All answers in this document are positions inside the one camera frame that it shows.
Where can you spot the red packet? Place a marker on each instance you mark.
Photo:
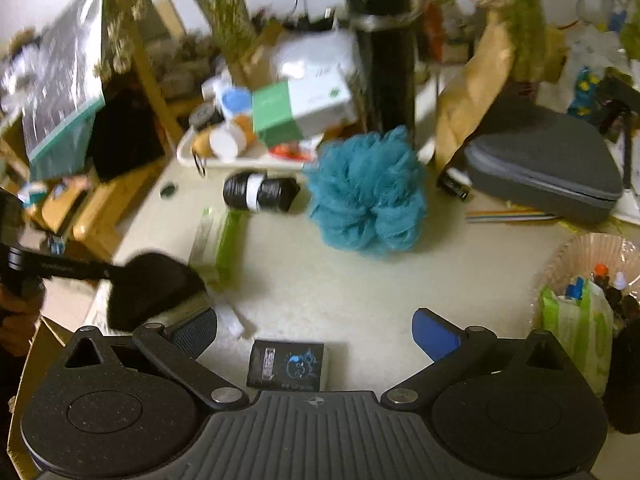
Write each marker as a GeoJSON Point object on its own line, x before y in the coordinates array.
{"type": "Point", "coordinates": [287, 150]}

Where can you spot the small black printed box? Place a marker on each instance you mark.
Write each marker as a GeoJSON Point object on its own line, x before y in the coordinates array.
{"type": "Point", "coordinates": [287, 367]}

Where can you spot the grey zip case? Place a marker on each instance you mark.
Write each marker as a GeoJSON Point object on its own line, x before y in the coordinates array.
{"type": "Point", "coordinates": [540, 160]}

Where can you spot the teal bath loofah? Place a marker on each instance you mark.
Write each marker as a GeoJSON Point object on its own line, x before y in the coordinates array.
{"type": "Point", "coordinates": [365, 195]}

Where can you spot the black pouch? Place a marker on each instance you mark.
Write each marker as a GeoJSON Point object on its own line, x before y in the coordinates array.
{"type": "Point", "coordinates": [625, 375]}

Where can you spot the green wet wipes pack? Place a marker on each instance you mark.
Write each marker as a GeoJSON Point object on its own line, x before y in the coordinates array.
{"type": "Point", "coordinates": [227, 245]}
{"type": "Point", "coordinates": [575, 335]}

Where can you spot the small tripod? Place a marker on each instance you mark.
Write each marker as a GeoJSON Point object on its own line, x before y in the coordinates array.
{"type": "Point", "coordinates": [612, 110]}

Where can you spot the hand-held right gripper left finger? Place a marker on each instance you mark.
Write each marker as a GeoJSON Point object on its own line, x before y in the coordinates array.
{"type": "Point", "coordinates": [197, 334]}

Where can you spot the small white paper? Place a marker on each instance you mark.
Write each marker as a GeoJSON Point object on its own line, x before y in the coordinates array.
{"type": "Point", "coordinates": [236, 321]}

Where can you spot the brown paper bag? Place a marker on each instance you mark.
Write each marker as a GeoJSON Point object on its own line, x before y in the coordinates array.
{"type": "Point", "coordinates": [465, 95]}

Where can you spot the wooden chair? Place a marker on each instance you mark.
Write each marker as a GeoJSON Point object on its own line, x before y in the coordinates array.
{"type": "Point", "coordinates": [95, 215]}

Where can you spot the small black bottle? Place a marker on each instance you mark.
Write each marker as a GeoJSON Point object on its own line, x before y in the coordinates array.
{"type": "Point", "coordinates": [452, 186]}

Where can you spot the black fuzzy cloth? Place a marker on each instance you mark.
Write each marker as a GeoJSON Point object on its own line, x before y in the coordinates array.
{"type": "Point", "coordinates": [150, 290]}

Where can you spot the wooden rack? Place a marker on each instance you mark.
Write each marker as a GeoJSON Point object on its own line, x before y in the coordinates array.
{"type": "Point", "coordinates": [155, 95]}

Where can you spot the black cylinder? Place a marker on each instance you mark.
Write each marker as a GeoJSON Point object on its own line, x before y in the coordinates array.
{"type": "Point", "coordinates": [202, 119]}

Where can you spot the white plastic package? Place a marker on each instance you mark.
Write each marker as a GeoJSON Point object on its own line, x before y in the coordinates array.
{"type": "Point", "coordinates": [310, 55]}

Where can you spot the black thermos bottle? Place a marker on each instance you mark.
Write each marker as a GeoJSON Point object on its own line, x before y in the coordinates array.
{"type": "Point", "coordinates": [385, 70]}

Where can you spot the green and white box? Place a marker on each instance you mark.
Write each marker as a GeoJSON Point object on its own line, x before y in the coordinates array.
{"type": "Point", "coordinates": [300, 105]}

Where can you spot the cork bottle with carabiner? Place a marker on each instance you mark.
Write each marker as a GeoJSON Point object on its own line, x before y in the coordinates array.
{"type": "Point", "coordinates": [202, 144]}

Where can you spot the white cup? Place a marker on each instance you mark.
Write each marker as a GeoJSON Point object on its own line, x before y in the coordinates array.
{"type": "Point", "coordinates": [225, 145]}

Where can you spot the black garment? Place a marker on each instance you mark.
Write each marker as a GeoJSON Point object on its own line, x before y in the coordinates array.
{"type": "Point", "coordinates": [125, 135]}

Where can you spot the bundle of coloured sticks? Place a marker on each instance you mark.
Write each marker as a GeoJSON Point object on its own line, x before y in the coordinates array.
{"type": "Point", "coordinates": [510, 215]}

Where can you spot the white tray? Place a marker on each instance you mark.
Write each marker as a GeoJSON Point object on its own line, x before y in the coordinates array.
{"type": "Point", "coordinates": [260, 162]}

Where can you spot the black round lid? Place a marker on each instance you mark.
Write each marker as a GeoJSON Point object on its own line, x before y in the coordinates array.
{"type": "Point", "coordinates": [168, 190]}

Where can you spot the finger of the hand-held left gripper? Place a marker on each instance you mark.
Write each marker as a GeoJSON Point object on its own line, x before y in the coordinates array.
{"type": "Point", "coordinates": [65, 266]}

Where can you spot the white and blue spray bottle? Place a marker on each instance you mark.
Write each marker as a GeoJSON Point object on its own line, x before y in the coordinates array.
{"type": "Point", "coordinates": [220, 89]}

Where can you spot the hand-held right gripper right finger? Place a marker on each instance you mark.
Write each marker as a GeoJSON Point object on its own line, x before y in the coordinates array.
{"type": "Point", "coordinates": [435, 335]}

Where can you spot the black bag roll white band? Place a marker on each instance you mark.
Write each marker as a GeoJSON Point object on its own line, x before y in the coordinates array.
{"type": "Point", "coordinates": [272, 192]}

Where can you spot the bamboo plant in glass vase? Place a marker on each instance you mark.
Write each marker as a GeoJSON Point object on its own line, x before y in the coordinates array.
{"type": "Point", "coordinates": [520, 15]}
{"type": "Point", "coordinates": [230, 15]}

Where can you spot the blue yellow patterned packet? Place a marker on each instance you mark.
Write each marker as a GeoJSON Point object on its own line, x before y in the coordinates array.
{"type": "Point", "coordinates": [584, 91]}

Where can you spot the person's left hand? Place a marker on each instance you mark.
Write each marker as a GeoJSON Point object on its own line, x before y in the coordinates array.
{"type": "Point", "coordinates": [17, 330]}

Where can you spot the cardboard box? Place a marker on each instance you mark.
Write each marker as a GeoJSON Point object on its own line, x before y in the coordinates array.
{"type": "Point", "coordinates": [30, 385]}

